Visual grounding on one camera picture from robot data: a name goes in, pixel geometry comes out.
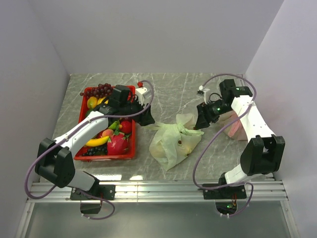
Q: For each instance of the pink plastic bag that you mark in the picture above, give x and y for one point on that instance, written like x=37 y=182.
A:
x=235 y=130

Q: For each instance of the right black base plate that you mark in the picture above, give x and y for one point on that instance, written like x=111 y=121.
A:
x=225 y=198

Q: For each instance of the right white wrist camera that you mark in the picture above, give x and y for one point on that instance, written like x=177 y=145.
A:
x=205 y=92

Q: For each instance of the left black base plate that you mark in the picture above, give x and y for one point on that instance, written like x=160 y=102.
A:
x=91 y=201

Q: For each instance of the dark blue grape bunch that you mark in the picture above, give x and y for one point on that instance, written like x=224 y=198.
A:
x=96 y=151

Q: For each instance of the pink fake dragon fruit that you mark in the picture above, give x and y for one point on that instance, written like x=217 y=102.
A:
x=117 y=144

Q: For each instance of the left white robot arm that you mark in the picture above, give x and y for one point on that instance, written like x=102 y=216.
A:
x=55 y=157

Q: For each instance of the yellow fake banana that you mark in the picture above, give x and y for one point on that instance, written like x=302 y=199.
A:
x=97 y=142

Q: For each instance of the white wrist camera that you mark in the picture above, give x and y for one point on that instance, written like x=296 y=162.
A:
x=205 y=92
x=143 y=93

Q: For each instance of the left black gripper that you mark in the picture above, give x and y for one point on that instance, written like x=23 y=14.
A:
x=145 y=118

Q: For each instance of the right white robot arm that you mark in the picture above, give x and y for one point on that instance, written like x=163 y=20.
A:
x=264 y=151

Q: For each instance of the purple grape bunch top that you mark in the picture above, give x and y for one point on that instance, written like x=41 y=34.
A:
x=100 y=91

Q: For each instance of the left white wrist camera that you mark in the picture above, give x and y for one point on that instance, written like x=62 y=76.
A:
x=143 y=93

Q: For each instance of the aluminium rail frame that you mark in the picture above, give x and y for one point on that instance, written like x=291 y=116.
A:
x=173 y=191

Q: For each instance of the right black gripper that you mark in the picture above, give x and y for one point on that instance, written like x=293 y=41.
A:
x=202 y=120

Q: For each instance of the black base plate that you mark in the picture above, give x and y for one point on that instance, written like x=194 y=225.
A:
x=91 y=201
x=225 y=198

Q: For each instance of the green avocado print plastic bag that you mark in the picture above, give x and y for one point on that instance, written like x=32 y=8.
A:
x=173 y=143

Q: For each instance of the red plastic crate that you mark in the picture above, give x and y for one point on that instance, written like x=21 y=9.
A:
x=128 y=155

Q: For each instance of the fake peach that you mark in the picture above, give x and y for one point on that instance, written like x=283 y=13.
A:
x=107 y=132

